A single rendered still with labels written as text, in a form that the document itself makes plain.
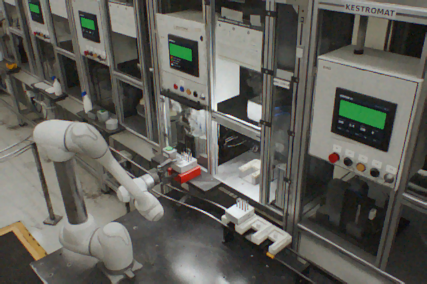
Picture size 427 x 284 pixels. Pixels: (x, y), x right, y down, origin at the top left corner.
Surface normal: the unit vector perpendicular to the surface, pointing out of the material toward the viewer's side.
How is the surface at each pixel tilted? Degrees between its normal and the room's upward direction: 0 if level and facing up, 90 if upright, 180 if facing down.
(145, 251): 0
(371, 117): 90
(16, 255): 0
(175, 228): 0
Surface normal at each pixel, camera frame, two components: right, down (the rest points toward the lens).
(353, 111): -0.72, 0.34
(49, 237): -0.02, -0.88
